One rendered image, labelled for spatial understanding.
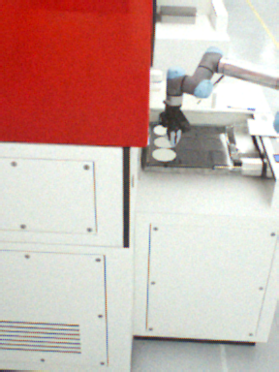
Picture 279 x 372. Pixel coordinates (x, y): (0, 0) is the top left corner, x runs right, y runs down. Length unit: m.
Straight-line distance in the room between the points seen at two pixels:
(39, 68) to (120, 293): 0.90
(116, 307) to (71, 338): 0.28
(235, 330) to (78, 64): 1.48
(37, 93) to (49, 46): 0.15
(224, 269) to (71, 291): 0.63
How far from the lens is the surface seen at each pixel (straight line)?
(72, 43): 1.23
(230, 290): 2.04
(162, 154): 1.93
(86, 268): 1.68
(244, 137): 2.16
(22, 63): 1.28
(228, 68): 1.80
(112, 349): 2.02
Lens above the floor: 1.92
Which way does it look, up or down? 30 degrees down
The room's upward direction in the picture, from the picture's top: 2 degrees clockwise
